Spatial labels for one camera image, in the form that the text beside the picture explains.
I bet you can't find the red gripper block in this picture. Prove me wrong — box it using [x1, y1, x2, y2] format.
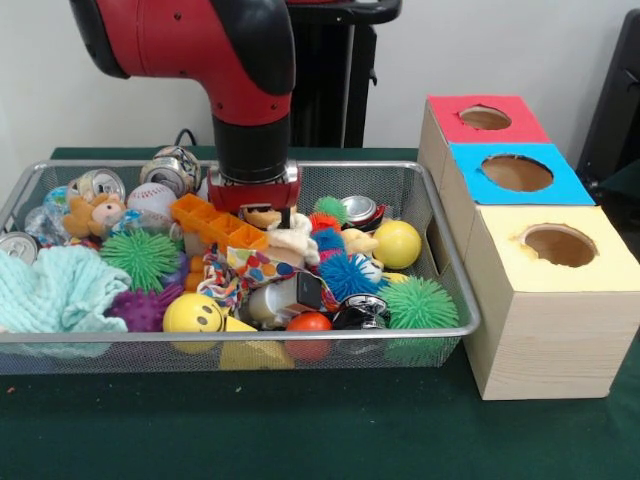
[207, 177, 303, 231]

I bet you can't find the colourful dotted cloth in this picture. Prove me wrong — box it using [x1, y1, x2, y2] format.
[197, 243, 341, 314]

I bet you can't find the wooden box with three holes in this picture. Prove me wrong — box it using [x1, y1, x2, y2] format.
[417, 94, 640, 401]

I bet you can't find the cream fluffy cloth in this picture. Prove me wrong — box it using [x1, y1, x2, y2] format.
[267, 212, 321, 266]

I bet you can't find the orange plastic block toy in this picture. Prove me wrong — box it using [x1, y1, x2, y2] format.
[170, 193, 271, 254]

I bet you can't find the blue spiky rubber ball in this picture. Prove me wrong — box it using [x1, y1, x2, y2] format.
[315, 252, 389, 304]

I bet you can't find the plain yellow ball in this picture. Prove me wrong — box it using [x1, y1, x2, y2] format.
[372, 220, 423, 270]

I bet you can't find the yellow smiley face ball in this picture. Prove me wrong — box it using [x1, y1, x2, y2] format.
[162, 292, 225, 334]

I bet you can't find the white baseball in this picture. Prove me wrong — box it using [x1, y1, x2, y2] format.
[126, 182, 180, 224]

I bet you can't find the green spiky rubber ball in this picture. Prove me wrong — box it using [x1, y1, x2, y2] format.
[98, 228, 182, 294]
[378, 276, 460, 331]

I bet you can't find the brown teddy bear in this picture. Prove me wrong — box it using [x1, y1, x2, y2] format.
[62, 193, 127, 239]

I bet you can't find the dark green table cloth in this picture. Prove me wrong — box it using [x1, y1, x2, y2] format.
[0, 146, 640, 480]

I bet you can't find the mint green knitted cloth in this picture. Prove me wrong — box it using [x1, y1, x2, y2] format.
[0, 245, 132, 335]

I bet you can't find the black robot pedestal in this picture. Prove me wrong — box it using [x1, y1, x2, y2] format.
[287, 0, 404, 149]

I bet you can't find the silver wire mesh bin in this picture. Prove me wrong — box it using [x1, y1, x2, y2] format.
[0, 159, 482, 375]

